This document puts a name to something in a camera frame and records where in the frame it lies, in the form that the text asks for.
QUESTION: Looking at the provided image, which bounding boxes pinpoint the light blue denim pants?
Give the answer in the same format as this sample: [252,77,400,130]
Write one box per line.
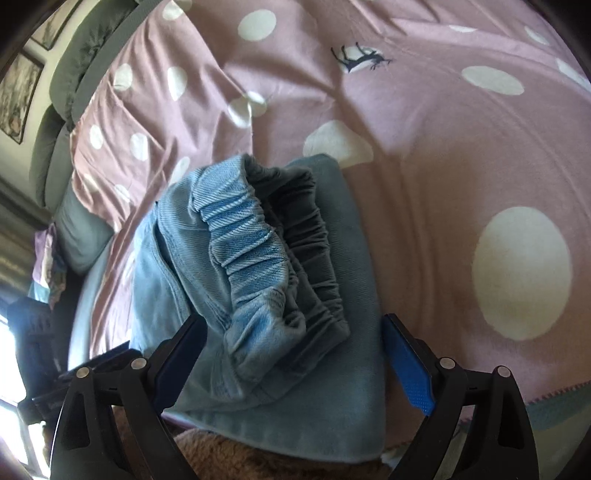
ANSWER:
[131,155,386,463]

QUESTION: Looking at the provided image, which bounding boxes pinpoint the colourful folded cloth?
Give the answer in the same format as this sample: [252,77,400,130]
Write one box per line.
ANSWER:
[28,223,67,309]

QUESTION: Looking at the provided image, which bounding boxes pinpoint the brown fluffy rug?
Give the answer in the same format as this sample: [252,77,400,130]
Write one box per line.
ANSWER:
[112,405,394,480]

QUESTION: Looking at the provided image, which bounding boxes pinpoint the grey pillow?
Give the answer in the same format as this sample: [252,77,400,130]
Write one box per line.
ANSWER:
[54,184,114,276]

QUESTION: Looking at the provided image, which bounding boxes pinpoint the framed black white picture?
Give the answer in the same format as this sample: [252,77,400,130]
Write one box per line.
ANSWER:
[1,52,43,144]

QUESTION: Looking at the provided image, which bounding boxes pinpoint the pink polka dot bedsheet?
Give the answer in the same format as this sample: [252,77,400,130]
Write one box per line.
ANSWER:
[71,1,590,404]

